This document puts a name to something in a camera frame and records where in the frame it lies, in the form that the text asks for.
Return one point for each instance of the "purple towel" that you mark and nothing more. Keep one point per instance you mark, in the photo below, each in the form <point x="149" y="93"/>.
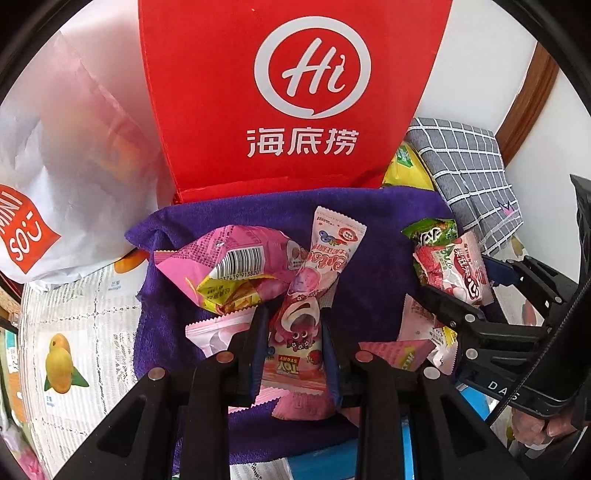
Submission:
<point x="368" y="301"/>

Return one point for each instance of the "green snack packet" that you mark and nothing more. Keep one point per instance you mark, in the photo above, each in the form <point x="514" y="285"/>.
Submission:
<point x="431" y="232"/>

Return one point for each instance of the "pink yellow snack packet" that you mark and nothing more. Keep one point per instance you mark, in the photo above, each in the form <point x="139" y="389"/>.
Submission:
<point x="233" y="267"/>

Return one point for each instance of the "pink candy packet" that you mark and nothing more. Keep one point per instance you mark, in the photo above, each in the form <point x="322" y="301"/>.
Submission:
<point x="406" y="355"/>

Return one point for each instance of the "red paper shopping bag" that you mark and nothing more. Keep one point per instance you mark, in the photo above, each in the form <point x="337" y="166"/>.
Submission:
<point x="255" y="97"/>

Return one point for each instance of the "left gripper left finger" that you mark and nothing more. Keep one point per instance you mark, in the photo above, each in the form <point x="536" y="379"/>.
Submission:
<point x="138" y="437"/>

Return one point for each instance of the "right hand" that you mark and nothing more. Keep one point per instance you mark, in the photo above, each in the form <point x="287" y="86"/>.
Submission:
<point x="530" y="430"/>

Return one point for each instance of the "fruit print tablecloth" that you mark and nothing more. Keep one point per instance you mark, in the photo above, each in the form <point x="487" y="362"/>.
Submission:
<point x="98" y="316"/>

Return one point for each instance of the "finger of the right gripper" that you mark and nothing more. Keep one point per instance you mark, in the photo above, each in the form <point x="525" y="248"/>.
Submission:
<point x="482" y="323"/>
<point x="539" y="283"/>

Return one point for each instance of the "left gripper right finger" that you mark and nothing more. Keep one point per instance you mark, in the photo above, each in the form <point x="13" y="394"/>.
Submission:
<point x="449" y="438"/>

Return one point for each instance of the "grey checked folded cloth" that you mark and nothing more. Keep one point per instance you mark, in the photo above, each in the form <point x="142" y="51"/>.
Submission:
<point x="468" y="170"/>

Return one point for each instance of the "brown wooden door frame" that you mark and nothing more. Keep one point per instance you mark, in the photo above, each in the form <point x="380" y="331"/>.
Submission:
<point x="528" y="104"/>

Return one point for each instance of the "white Miniso plastic bag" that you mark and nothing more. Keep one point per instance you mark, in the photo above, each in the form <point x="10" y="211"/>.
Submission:
<point x="77" y="172"/>

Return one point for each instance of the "yellow bag behind towel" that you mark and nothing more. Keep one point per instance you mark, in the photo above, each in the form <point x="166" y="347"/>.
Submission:
<point x="407" y="169"/>

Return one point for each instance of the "white red strawberry packet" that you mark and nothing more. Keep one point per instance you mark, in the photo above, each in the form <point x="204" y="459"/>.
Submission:
<point x="458" y="269"/>

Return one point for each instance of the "pale pink snack packet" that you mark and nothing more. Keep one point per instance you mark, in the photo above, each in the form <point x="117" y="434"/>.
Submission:
<point x="418" y="324"/>

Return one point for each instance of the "pink toy story candy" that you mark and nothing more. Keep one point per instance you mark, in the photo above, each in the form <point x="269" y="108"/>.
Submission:
<point x="294" y="350"/>

